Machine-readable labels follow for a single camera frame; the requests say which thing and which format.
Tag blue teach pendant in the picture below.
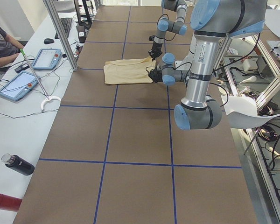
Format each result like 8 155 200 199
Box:
32 49 62 70
0 71 38 101

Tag red cylinder bottle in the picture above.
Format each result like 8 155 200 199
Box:
0 194 22 212

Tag black water bottle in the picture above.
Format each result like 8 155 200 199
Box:
1 154 35 176

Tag seated person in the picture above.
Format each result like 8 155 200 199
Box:
0 27 24 68

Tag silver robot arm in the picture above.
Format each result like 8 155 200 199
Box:
148 0 188 60
148 0 267 130

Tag white reacher grabber stick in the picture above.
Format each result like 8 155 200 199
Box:
20 49 61 112

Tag beige long-sleeve printed shirt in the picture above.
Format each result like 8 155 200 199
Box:
104 57 156 84

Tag black computer mouse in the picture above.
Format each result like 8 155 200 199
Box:
43 38 55 44

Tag blue teach pendant far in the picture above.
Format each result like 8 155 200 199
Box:
32 49 62 70

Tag aluminium frame post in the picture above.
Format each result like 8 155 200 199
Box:
43 0 77 71

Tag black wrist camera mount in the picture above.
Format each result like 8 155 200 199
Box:
146 66 159 83
148 35 155 42

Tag blue teach pendant near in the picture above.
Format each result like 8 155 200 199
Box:
0 71 38 101

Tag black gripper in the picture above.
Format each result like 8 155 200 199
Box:
149 42 162 61
151 68 163 83

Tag black keyboard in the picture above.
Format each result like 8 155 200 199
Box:
60 18 73 38

